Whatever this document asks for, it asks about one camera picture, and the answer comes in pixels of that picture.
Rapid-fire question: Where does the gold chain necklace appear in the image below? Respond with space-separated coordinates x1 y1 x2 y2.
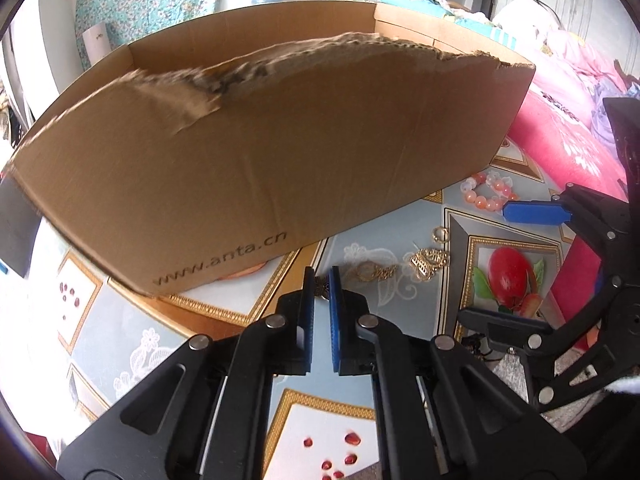
314 261 399 302

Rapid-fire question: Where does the white paper roll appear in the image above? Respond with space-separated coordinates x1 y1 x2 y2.
82 22 113 68

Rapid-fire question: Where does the pink floral blanket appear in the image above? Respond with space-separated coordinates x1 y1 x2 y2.
492 0 640 321

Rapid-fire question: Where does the brown cardboard box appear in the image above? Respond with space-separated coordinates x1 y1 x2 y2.
0 0 537 298

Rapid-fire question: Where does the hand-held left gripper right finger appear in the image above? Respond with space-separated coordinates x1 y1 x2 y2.
330 266 587 480

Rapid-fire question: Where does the small dark metal ornament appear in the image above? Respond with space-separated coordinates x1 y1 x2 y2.
462 335 506 361

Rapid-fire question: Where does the gold pendant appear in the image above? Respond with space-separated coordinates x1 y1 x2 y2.
409 247 451 281

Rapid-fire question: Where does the fruit print tablecloth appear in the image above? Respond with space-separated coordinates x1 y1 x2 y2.
0 160 601 480

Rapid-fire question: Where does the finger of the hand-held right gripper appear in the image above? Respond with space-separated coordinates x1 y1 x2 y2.
457 275 626 411
501 184 632 281

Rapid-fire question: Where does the pink orange bead bracelet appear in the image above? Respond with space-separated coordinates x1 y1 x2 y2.
460 170 521 213

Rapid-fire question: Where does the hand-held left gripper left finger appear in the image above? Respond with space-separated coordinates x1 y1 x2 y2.
57 266 316 480

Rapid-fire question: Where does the teal floral cloth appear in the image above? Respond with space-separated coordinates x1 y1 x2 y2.
75 0 241 68

